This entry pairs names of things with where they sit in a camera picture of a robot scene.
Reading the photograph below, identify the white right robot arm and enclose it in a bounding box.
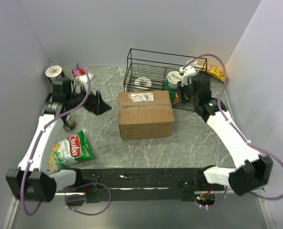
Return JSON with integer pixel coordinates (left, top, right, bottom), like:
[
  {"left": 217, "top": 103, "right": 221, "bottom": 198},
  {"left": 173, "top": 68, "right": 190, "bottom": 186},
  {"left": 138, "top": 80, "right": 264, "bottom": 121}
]
[{"left": 178, "top": 74, "right": 273, "bottom": 196}]

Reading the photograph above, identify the green canister in basket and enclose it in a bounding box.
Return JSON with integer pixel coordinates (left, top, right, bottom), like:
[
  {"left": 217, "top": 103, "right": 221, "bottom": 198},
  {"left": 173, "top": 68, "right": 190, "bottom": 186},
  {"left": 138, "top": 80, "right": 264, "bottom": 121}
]
[{"left": 169, "top": 88, "right": 180, "bottom": 105}]

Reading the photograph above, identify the black can white lid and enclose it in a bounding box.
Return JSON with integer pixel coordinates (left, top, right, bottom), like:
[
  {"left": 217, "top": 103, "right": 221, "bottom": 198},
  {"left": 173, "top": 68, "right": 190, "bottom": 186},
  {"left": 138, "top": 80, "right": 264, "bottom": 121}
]
[{"left": 45, "top": 65, "right": 65, "bottom": 83}]

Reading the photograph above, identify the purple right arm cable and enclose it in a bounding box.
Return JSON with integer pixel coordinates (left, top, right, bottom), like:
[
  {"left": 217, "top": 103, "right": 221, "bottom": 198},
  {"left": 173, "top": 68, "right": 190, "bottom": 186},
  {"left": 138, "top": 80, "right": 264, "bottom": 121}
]
[{"left": 182, "top": 53, "right": 283, "bottom": 200}]

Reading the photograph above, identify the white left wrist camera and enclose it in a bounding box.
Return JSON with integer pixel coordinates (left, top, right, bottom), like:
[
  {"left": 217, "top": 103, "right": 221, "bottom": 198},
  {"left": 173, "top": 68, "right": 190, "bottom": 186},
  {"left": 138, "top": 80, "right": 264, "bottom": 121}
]
[{"left": 78, "top": 73, "right": 95, "bottom": 89}]

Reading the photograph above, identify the green Chuba chips bag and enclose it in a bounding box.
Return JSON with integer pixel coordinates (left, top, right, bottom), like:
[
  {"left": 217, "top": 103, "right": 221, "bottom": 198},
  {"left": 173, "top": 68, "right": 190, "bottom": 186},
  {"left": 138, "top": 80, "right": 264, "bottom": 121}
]
[{"left": 48, "top": 130, "right": 94, "bottom": 174}]

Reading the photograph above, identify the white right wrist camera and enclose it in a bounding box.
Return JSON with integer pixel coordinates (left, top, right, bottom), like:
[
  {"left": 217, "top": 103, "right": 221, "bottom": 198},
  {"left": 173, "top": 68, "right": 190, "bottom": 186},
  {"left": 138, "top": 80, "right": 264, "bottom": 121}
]
[{"left": 179, "top": 65, "right": 197, "bottom": 87}]

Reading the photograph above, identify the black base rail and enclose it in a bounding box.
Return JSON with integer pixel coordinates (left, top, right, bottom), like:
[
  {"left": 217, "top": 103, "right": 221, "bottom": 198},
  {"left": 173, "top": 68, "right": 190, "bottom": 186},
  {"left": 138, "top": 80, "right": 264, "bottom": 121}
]
[{"left": 61, "top": 168, "right": 224, "bottom": 203}]

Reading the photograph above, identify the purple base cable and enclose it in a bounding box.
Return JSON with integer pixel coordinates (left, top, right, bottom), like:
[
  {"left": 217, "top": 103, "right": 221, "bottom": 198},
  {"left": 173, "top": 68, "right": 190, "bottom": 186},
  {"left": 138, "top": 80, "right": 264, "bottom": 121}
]
[{"left": 64, "top": 183, "right": 111, "bottom": 215}]

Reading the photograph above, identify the small brown jar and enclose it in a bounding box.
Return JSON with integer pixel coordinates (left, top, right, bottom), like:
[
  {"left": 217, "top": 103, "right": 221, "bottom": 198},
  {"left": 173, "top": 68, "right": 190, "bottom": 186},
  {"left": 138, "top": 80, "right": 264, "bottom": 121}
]
[{"left": 63, "top": 114, "right": 76, "bottom": 131}]

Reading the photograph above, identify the yellow snack bag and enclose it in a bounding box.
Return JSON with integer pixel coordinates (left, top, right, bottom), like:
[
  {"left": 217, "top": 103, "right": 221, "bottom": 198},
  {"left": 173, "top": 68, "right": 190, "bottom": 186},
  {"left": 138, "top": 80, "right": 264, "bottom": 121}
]
[{"left": 203, "top": 65, "right": 226, "bottom": 82}]

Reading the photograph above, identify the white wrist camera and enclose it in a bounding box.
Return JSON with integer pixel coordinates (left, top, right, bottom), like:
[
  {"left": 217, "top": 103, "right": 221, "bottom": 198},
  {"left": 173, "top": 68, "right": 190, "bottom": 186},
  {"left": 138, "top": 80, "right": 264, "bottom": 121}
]
[
  {"left": 179, "top": 65, "right": 197, "bottom": 87},
  {"left": 78, "top": 73, "right": 95, "bottom": 89}
]

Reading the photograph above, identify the pink yogurt cup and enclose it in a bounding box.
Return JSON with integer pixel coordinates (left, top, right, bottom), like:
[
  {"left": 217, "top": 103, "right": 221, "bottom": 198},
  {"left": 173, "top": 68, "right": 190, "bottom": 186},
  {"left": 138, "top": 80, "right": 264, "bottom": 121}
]
[{"left": 72, "top": 67, "right": 85, "bottom": 80}]

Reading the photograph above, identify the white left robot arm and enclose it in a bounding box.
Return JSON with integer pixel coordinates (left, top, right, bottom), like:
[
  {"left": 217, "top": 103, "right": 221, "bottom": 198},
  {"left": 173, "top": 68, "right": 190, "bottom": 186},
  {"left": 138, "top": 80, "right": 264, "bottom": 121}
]
[{"left": 6, "top": 77, "right": 111, "bottom": 202}]

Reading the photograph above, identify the white yogurt cup behind basket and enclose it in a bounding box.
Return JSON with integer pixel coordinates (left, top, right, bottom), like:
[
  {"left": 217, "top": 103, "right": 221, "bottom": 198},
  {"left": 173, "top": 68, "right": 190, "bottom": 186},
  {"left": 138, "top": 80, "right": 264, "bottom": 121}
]
[{"left": 187, "top": 59, "right": 206, "bottom": 73}]

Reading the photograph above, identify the white lidded jar in basket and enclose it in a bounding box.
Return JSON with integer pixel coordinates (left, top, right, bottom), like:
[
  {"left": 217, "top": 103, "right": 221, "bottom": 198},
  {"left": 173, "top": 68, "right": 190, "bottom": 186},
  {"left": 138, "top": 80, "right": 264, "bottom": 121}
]
[{"left": 133, "top": 77, "right": 152, "bottom": 91}]

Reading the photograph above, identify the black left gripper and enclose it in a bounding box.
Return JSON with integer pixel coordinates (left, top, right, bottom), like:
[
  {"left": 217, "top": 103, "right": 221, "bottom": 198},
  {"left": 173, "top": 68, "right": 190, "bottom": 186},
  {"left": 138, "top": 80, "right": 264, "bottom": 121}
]
[{"left": 67, "top": 82, "right": 111, "bottom": 115}]

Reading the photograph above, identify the brown cardboard box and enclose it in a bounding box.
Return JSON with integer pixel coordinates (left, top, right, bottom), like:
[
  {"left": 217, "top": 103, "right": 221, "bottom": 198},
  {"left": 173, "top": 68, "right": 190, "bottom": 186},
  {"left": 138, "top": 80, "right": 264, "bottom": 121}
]
[{"left": 118, "top": 90, "right": 175, "bottom": 140}]

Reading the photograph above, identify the black wire basket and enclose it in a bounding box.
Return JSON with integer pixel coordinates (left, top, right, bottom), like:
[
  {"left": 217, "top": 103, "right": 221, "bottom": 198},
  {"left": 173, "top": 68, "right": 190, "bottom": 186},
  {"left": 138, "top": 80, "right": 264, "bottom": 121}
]
[{"left": 123, "top": 48, "right": 212, "bottom": 111}]

